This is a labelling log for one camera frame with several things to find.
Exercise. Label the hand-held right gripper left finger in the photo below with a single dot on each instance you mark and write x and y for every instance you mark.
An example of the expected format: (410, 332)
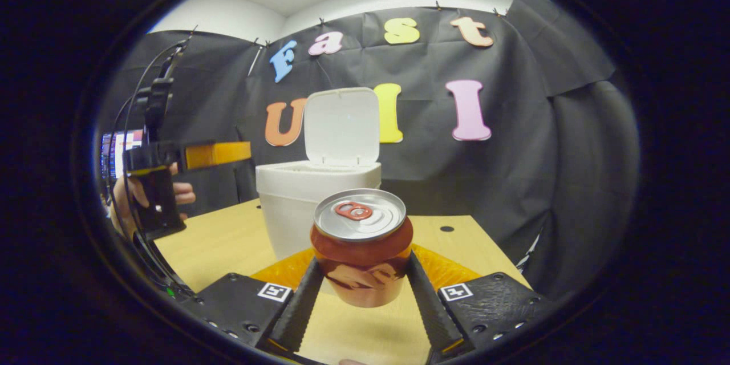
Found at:
(299, 308)

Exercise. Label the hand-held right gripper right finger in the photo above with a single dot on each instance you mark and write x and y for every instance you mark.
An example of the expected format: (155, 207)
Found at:
(428, 308)

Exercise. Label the white desktop garbage bin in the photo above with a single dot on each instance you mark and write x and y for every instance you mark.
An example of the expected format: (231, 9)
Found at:
(285, 211)

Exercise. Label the red pop can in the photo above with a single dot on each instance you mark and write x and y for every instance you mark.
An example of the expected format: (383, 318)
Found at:
(362, 251)

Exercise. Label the wooden desktop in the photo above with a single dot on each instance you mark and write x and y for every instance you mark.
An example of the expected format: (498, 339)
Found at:
(228, 251)

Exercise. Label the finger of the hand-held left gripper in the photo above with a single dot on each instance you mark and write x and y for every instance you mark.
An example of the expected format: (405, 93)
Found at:
(217, 155)

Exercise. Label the computer monitor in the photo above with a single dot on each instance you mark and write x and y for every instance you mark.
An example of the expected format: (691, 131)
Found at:
(117, 154)

